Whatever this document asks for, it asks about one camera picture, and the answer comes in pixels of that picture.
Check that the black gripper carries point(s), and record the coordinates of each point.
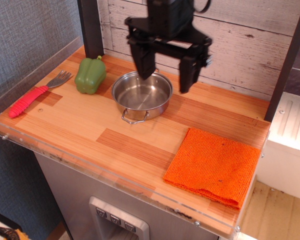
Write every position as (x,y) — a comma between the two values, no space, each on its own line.
(168,29)

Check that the orange knitted cloth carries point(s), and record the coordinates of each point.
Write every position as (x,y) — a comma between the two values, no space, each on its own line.
(214,167)

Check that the yellow object at corner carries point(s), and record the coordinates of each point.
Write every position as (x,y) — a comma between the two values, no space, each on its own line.
(12,234)

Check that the stainless steel pot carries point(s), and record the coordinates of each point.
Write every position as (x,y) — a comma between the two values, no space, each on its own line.
(141,99)

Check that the green toy bell pepper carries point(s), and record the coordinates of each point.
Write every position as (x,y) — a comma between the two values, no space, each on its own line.
(90,75)

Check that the clear acrylic table guard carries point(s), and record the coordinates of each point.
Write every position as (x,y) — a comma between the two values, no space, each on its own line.
(132,158)

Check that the white toy sink unit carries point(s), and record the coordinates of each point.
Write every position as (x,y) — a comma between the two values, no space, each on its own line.
(279,165)

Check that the grey toy fridge cabinet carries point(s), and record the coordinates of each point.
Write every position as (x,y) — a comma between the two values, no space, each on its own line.
(72,191)

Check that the silver dispenser panel with buttons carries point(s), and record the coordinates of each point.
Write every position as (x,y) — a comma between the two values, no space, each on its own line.
(112,223)

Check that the dark left post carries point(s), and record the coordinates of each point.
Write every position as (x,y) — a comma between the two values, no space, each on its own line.
(91,28)

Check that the dark post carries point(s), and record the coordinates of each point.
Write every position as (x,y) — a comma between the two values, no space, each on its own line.
(284,74)
(91,28)

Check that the fork with red handle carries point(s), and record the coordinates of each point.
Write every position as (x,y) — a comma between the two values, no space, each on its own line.
(25,101)

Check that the dark right post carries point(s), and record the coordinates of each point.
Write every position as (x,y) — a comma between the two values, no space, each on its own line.
(284,74)

